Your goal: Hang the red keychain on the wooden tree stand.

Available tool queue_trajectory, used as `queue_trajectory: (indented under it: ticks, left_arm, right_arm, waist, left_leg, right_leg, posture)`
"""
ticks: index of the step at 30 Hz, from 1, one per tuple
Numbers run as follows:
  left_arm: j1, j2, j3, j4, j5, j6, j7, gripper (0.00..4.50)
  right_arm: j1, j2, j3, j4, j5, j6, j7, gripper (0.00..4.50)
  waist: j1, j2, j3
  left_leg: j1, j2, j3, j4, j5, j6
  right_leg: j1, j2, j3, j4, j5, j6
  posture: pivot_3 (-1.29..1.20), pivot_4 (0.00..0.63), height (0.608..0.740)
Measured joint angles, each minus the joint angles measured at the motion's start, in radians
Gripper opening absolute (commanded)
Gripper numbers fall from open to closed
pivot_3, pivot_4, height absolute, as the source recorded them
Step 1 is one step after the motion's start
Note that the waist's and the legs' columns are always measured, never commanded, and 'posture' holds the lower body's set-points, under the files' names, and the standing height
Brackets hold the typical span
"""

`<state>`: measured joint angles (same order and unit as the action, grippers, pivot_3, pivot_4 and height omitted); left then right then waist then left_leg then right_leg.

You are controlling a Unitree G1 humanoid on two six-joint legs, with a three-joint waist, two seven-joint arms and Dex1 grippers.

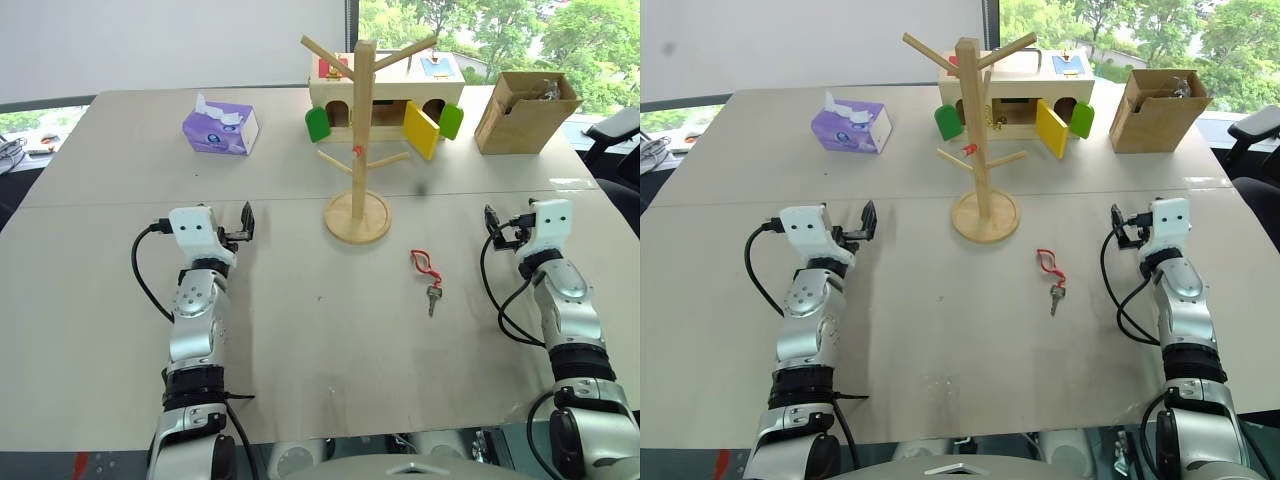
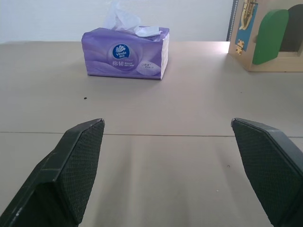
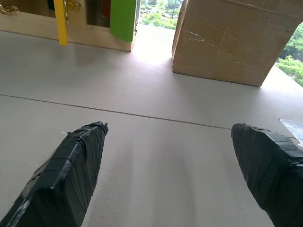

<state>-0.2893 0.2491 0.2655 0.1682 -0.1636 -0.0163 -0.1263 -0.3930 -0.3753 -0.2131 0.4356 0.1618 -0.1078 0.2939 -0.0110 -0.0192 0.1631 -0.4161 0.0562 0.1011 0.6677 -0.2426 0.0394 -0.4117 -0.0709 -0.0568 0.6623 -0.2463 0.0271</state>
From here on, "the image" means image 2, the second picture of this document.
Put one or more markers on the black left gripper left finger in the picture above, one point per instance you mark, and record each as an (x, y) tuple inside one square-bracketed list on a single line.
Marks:
[(59, 175)]

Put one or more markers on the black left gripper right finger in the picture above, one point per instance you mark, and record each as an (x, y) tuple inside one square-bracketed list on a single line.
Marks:
[(272, 172)]

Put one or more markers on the wooden house box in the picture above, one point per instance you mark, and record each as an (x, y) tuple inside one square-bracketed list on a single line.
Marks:
[(267, 61)]

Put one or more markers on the green wooden door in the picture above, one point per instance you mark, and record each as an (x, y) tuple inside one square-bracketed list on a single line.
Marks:
[(270, 35)]

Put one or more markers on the purple tissue pack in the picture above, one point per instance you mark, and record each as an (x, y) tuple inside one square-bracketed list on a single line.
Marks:
[(127, 53)]

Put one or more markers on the dark vertical pole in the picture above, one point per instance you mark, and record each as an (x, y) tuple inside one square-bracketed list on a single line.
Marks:
[(231, 20)]

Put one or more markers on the brass latch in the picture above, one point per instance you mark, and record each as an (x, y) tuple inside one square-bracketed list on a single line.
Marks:
[(247, 14)]

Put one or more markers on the white tissue sheet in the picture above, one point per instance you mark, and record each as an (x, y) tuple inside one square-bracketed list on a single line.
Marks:
[(123, 17)]

